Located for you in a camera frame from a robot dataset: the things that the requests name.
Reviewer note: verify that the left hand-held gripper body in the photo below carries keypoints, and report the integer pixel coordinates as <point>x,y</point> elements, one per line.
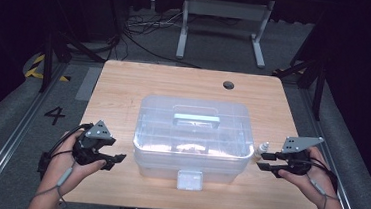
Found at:
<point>97,132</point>

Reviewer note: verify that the person's left hand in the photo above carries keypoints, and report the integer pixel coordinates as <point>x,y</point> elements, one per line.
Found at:
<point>60,161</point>

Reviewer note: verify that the clear plastic storage box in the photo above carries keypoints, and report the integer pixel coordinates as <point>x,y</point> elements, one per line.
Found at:
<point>192,135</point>

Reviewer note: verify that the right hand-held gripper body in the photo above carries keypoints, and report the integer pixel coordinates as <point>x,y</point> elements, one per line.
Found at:
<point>299,144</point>

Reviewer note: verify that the black metal stand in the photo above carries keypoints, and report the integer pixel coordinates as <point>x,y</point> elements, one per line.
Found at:
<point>318,91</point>
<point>47,63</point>

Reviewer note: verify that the small white bottle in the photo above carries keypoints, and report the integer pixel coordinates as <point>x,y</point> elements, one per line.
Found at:
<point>261,150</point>

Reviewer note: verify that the grey floor tape patch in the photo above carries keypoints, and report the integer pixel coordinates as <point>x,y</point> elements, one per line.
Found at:
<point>88,83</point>

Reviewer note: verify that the grey metal desk frame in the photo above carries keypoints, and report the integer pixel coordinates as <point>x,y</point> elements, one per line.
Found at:
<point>226,9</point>

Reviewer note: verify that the person's right hand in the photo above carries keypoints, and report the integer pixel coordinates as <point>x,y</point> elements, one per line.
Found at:
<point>301,184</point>

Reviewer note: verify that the yellow black floor tape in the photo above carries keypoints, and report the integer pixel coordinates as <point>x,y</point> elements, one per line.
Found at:
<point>34,71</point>

